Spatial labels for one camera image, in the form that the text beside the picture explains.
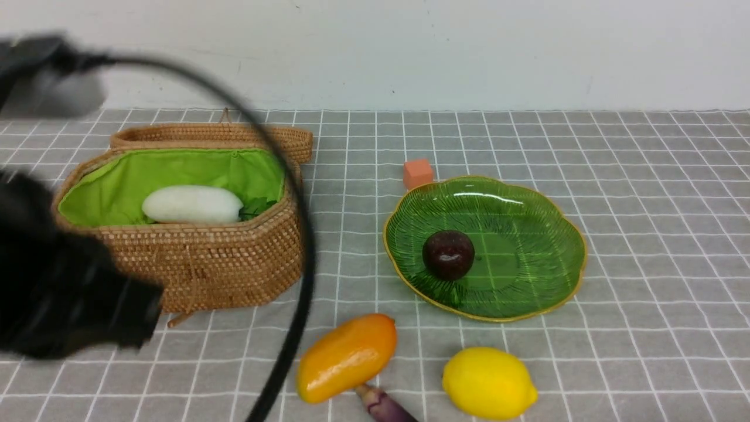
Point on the dark purple passion fruit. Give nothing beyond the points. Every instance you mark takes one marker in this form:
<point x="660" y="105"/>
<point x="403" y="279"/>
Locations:
<point x="448" y="255"/>

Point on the orange yellow mango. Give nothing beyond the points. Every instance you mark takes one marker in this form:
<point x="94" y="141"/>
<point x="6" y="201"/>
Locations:
<point x="346" y="357"/>

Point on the white radish with green stem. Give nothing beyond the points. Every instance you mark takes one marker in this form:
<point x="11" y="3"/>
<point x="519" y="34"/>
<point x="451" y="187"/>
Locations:
<point x="201" y="204"/>

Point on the purple eggplant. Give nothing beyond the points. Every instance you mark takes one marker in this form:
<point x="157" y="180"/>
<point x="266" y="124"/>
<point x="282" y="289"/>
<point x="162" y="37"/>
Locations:
<point x="380" y="406"/>

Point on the yellow lemon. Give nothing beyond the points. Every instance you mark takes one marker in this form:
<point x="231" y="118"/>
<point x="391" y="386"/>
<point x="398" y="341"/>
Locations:
<point x="488" y="383"/>

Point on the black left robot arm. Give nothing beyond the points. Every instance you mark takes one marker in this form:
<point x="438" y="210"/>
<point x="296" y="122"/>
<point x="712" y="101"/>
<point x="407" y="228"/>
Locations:
<point x="61" y="291"/>

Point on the small orange cube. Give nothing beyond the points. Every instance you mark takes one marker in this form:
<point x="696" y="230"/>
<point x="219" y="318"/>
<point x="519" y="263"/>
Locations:
<point x="417" y="172"/>

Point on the woven rattan basket lid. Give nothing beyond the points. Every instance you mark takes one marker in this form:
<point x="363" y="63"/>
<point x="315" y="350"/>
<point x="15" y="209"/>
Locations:
<point x="297" y="143"/>

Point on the green glass leaf plate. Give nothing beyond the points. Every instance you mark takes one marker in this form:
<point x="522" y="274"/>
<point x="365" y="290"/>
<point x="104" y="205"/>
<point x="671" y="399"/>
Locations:
<point x="530" y="258"/>

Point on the woven rattan basket green lining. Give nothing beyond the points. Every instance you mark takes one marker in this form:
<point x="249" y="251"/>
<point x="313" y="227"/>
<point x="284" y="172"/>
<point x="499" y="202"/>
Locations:
<point x="201" y="266"/>

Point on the grey grid tablecloth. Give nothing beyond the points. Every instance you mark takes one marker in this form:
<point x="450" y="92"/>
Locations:
<point x="657" y="332"/>

